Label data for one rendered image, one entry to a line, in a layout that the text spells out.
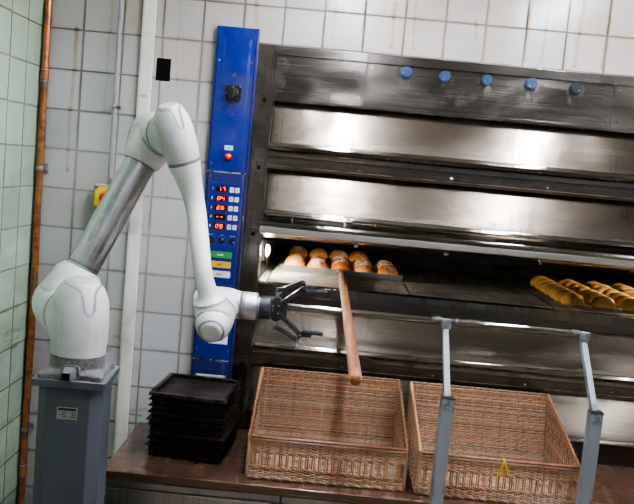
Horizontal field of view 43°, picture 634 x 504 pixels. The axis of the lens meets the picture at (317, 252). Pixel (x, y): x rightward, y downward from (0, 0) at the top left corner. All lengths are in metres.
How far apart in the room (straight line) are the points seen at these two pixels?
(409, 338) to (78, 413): 1.40
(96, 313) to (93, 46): 1.30
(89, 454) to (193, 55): 1.57
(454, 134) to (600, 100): 0.57
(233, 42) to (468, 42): 0.89
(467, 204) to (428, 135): 0.31
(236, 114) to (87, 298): 1.11
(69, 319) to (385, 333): 1.36
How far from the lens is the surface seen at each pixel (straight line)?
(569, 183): 3.29
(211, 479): 2.86
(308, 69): 3.21
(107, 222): 2.58
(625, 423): 3.52
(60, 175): 3.35
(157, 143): 2.52
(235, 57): 3.19
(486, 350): 3.29
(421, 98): 3.21
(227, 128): 3.17
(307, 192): 3.18
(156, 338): 3.32
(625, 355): 3.45
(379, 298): 3.21
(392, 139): 3.17
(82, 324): 2.37
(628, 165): 3.35
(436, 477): 2.77
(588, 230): 3.31
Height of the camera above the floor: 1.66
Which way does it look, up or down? 6 degrees down
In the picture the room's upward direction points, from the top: 5 degrees clockwise
